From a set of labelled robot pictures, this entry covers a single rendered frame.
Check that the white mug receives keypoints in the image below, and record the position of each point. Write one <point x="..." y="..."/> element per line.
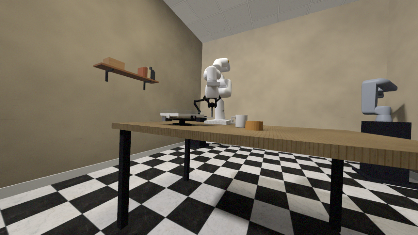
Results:
<point x="240" y="120"/>

